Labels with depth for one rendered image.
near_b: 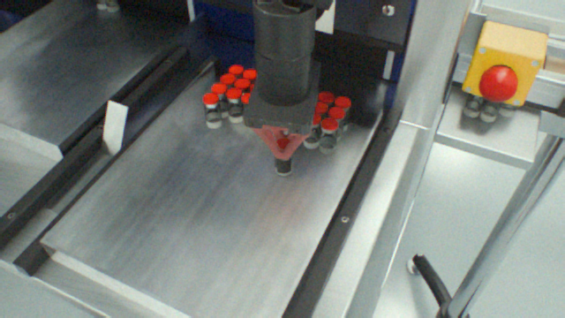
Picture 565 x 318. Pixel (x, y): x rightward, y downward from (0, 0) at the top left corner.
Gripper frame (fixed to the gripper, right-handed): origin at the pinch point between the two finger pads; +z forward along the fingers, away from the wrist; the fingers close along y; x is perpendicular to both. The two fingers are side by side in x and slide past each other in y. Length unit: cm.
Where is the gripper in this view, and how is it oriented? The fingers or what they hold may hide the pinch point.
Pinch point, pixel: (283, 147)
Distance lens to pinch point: 56.7
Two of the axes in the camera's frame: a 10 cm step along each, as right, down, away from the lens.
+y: 1.9, -7.4, 6.5
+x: -9.8, -1.4, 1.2
